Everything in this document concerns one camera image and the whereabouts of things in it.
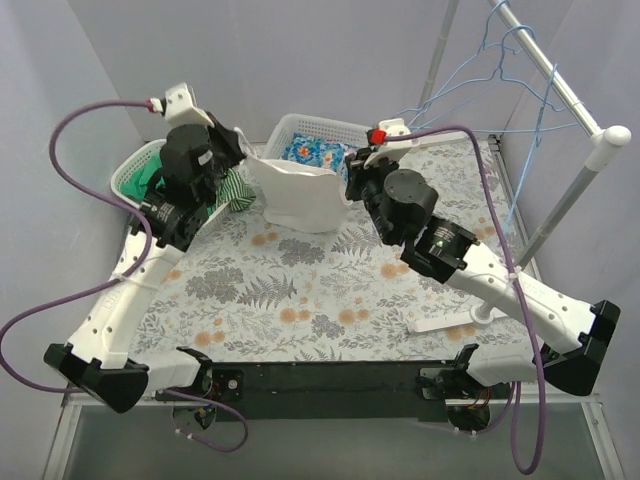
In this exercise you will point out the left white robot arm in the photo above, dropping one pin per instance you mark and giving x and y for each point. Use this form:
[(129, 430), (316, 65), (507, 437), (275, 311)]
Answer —
[(96, 356)]

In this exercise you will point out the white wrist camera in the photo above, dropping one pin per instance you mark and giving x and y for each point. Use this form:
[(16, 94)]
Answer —
[(178, 107), (386, 140)]

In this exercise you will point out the near blue wire hanger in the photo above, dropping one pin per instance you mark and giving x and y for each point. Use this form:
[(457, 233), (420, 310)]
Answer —
[(536, 140)]

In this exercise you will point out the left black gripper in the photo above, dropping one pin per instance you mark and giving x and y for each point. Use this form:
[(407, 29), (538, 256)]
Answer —
[(226, 145)]

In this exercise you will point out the white rectangular basket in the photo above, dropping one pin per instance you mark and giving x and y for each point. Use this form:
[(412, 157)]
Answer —
[(317, 127)]

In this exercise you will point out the white oval laundry basket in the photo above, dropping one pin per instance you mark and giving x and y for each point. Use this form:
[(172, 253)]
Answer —
[(140, 157)]

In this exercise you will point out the white tank top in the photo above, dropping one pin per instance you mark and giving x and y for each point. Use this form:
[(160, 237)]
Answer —
[(296, 196)]

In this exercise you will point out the green shirt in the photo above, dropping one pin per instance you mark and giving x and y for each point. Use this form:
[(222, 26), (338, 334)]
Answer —
[(135, 187)]

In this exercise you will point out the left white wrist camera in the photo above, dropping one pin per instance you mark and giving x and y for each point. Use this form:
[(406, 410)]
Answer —
[(178, 107)]

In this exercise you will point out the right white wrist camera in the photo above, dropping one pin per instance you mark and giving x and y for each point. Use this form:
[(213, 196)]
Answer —
[(386, 140)]

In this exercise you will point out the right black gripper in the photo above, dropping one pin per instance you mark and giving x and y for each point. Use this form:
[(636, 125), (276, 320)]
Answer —
[(355, 176)]

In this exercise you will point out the green striped garment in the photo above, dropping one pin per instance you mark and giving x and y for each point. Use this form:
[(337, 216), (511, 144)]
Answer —
[(234, 192)]

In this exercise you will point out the blue floral cloth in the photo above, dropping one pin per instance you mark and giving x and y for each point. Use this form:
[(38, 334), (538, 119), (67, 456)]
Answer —
[(317, 152)]

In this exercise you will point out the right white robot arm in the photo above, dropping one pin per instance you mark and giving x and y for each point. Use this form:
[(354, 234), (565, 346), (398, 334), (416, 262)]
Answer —
[(575, 335)]

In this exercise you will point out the middle blue wire hanger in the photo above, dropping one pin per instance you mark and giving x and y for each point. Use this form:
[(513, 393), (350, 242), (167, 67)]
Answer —
[(493, 80)]

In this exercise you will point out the silver clothes rack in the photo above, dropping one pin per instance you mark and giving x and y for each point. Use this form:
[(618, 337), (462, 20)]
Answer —
[(582, 40)]

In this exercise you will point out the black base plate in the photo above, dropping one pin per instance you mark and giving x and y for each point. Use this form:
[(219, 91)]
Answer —
[(346, 389)]

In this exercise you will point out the floral table mat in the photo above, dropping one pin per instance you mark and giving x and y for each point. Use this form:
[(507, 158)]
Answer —
[(249, 290)]

